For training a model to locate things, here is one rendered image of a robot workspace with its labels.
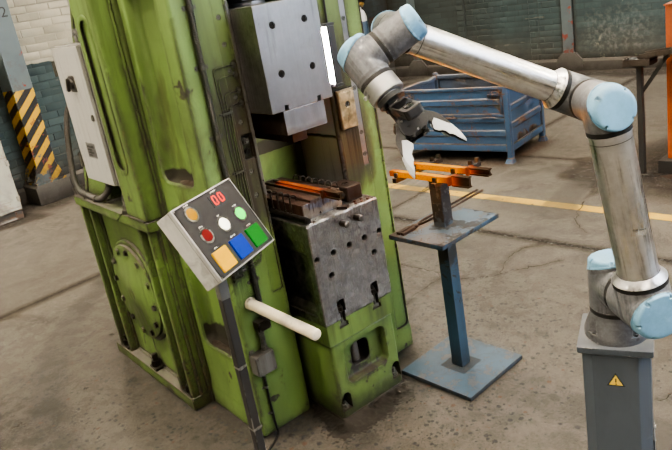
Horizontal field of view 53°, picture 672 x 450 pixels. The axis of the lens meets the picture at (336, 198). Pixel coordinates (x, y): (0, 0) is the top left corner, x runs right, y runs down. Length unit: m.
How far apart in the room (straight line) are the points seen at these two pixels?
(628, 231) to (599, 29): 8.31
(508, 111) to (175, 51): 4.06
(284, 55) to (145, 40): 0.60
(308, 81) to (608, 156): 1.25
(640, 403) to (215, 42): 1.89
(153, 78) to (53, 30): 5.72
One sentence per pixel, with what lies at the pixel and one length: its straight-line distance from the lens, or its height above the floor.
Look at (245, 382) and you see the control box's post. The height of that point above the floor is 0.46.
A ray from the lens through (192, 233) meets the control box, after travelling 2.23.
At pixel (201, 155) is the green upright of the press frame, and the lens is 2.60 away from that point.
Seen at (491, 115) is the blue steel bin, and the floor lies 0.44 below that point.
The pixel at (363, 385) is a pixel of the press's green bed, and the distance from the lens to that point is 3.10.
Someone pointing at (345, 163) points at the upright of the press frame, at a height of 1.03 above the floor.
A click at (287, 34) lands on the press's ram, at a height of 1.64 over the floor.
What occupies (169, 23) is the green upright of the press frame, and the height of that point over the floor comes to 1.76.
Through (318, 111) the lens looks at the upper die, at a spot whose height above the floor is 1.33.
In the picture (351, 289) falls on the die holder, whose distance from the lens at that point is 2.88.
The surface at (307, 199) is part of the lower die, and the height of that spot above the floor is 0.99.
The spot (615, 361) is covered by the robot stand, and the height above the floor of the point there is 0.55.
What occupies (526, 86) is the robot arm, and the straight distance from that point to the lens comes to 1.92.
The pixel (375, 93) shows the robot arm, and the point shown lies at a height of 1.54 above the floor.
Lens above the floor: 1.81
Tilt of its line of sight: 18 degrees down
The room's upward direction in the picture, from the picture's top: 10 degrees counter-clockwise
